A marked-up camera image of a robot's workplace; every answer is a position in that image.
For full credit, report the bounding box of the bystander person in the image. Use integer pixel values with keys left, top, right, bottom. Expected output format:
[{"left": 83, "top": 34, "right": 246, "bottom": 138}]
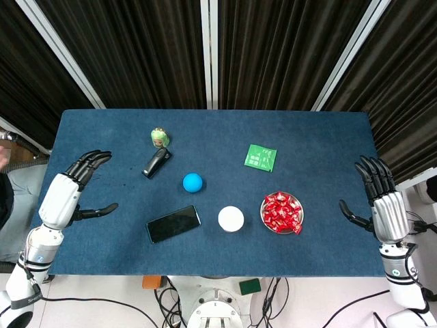
[{"left": 0, "top": 145, "right": 51, "bottom": 264}]

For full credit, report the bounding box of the white shoe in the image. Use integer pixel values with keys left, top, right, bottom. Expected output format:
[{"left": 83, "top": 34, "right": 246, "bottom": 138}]
[{"left": 417, "top": 177, "right": 437, "bottom": 203}]

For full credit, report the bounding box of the ribbed flexible hose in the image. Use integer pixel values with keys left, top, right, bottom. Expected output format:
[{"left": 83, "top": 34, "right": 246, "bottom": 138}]
[{"left": 0, "top": 131, "right": 48, "bottom": 161}]

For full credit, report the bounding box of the round metal plate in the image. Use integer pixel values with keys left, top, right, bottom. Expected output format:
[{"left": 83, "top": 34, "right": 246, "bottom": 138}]
[{"left": 259, "top": 191, "right": 304, "bottom": 235}]

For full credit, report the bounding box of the green sachet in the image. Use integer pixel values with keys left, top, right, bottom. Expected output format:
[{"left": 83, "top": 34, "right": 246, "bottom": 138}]
[{"left": 244, "top": 143, "right": 278, "bottom": 173}]

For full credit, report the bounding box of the green block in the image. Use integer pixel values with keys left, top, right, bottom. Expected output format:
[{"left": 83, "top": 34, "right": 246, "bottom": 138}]
[{"left": 238, "top": 277, "right": 262, "bottom": 297}]

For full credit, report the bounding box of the green wrapped snack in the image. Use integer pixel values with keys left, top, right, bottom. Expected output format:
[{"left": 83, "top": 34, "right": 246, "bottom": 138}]
[{"left": 150, "top": 126, "right": 171, "bottom": 148}]

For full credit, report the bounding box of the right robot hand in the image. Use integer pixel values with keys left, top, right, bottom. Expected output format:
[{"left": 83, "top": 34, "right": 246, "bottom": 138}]
[{"left": 338, "top": 155, "right": 410, "bottom": 245}]

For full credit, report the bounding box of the orange block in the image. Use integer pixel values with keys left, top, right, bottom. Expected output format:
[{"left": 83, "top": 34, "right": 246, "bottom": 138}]
[{"left": 142, "top": 275, "right": 162, "bottom": 290}]

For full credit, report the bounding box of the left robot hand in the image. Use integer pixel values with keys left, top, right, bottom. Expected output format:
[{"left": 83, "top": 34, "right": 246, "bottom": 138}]
[{"left": 38, "top": 149, "right": 119, "bottom": 230}]

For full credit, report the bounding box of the blue ball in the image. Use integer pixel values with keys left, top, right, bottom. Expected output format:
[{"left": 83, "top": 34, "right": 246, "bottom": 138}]
[{"left": 182, "top": 172, "right": 205, "bottom": 194}]

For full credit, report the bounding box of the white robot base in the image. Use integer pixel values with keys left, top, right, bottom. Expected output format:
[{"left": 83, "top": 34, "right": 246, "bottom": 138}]
[{"left": 186, "top": 275, "right": 255, "bottom": 328}]

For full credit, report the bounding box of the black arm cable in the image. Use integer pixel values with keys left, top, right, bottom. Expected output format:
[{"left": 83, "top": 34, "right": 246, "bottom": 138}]
[
  {"left": 324, "top": 241, "right": 429, "bottom": 328},
  {"left": 18, "top": 251, "right": 161, "bottom": 328}
]

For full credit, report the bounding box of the black smartphone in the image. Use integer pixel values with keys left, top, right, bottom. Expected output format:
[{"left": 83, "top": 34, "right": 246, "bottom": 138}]
[{"left": 145, "top": 204, "right": 202, "bottom": 244}]

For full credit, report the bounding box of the blue table cloth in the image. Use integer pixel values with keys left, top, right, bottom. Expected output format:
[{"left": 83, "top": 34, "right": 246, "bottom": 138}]
[{"left": 29, "top": 108, "right": 390, "bottom": 277}]

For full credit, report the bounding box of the dark pleated curtain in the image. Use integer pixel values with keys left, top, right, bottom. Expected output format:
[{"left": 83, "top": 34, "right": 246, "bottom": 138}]
[
  {"left": 0, "top": 0, "right": 96, "bottom": 151},
  {"left": 217, "top": 0, "right": 373, "bottom": 111},
  {"left": 324, "top": 0, "right": 437, "bottom": 185},
  {"left": 36, "top": 0, "right": 208, "bottom": 110}
]

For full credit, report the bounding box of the white paper cup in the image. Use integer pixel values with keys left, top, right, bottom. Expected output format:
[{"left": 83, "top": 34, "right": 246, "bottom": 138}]
[{"left": 217, "top": 205, "right": 245, "bottom": 233}]

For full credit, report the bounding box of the black stapler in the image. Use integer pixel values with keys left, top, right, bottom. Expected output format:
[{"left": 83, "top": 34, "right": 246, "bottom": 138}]
[{"left": 141, "top": 146, "right": 173, "bottom": 179}]

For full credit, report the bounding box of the white frame post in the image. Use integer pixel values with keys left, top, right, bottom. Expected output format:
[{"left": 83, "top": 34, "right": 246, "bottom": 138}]
[
  {"left": 15, "top": 0, "right": 107, "bottom": 110},
  {"left": 387, "top": 167, "right": 437, "bottom": 191},
  {"left": 0, "top": 115, "right": 52, "bottom": 156},
  {"left": 199, "top": 0, "right": 219, "bottom": 110},
  {"left": 310, "top": 0, "right": 392, "bottom": 112}
]

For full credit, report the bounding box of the black floor cable bundle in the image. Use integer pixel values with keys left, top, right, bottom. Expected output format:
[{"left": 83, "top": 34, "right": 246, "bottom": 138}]
[
  {"left": 153, "top": 276, "right": 187, "bottom": 328},
  {"left": 249, "top": 276, "right": 291, "bottom": 328},
  {"left": 406, "top": 210, "right": 437, "bottom": 238}
]

